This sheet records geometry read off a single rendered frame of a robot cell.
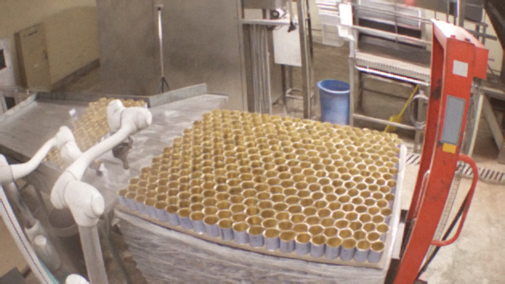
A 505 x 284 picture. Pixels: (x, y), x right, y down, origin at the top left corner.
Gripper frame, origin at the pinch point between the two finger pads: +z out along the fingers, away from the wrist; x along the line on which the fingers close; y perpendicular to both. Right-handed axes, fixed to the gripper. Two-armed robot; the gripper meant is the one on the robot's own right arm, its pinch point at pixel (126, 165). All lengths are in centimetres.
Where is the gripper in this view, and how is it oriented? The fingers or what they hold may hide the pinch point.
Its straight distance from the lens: 208.7
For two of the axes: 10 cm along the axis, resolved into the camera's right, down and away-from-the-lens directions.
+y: -8.9, -1.5, 4.3
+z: 0.9, 8.7, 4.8
